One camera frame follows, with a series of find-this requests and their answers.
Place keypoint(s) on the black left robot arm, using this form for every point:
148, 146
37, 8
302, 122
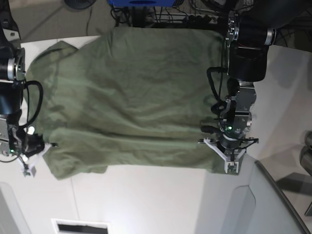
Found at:
249, 36

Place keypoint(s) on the black round fan base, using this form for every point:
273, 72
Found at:
79, 4

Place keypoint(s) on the grey metal cylinder stand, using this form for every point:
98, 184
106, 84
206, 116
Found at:
305, 158

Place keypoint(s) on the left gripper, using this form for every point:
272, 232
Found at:
229, 149

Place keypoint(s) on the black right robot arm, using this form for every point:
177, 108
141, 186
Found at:
14, 138

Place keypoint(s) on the blue box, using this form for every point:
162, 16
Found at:
142, 3

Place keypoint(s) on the black table leg post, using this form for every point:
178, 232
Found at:
138, 16

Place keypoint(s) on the green t-shirt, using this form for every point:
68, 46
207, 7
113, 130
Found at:
134, 96

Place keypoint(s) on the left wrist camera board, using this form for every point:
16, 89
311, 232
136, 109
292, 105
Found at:
231, 167

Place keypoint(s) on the power strip with cables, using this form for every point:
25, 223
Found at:
184, 10

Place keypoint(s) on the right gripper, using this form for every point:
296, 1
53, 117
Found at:
30, 146

